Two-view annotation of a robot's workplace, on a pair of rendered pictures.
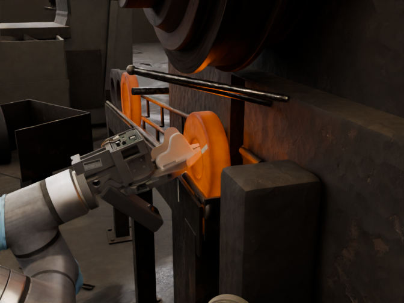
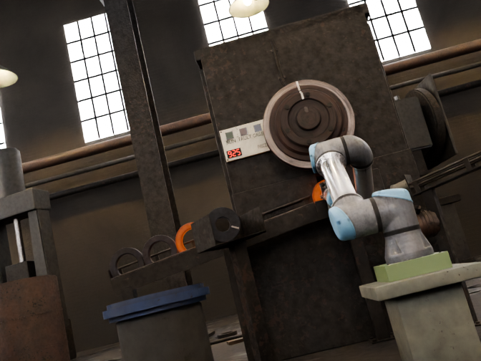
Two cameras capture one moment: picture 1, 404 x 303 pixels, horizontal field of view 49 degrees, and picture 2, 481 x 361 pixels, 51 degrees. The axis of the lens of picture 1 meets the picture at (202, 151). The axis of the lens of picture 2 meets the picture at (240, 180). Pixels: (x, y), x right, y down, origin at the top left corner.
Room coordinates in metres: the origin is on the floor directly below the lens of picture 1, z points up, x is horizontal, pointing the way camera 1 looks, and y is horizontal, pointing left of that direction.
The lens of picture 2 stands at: (0.12, 2.51, 0.39)
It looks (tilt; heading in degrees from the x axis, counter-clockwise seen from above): 12 degrees up; 292
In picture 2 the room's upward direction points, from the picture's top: 14 degrees counter-clockwise
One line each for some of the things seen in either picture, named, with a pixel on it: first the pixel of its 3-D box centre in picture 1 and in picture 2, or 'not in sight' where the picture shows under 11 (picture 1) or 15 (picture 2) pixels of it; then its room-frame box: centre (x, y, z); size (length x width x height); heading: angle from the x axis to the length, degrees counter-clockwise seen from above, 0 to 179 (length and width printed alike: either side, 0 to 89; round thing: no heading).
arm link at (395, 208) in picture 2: not in sight; (392, 209); (0.32, 0.80, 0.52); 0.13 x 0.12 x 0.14; 17
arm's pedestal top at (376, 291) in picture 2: not in sight; (416, 281); (0.32, 0.80, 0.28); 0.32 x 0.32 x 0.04; 20
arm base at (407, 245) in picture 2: not in sight; (405, 243); (0.32, 0.80, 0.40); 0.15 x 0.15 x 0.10
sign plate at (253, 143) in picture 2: not in sight; (245, 140); (1.06, 0.01, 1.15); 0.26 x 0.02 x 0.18; 18
